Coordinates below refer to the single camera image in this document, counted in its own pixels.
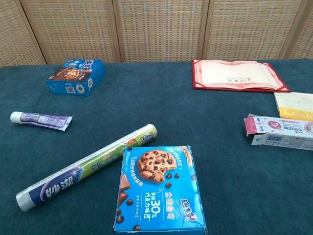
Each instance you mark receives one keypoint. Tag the purple toothpaste tube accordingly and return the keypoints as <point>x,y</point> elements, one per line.
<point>44,120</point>

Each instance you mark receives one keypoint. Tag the white pink toothpaste box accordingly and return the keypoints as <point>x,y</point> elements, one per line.
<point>281,132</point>

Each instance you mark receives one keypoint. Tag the large blue cookie box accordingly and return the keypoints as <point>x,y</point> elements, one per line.
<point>159,193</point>

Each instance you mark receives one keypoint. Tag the small blue brown cookie box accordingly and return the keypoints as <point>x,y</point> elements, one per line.
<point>73,76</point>

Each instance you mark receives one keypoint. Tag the teal felt table mat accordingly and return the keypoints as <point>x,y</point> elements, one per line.
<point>171,117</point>

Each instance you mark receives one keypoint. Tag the plastic wrap roll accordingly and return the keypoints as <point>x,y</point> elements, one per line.
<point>85,169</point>

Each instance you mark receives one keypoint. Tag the woven wooden folding screen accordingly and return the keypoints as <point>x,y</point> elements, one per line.
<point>159,29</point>

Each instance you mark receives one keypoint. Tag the red certificate folder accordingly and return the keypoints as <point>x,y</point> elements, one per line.
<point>239,73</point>

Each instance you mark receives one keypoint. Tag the yellow white Lexicon booklet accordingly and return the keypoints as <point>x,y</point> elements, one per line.
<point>296,105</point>

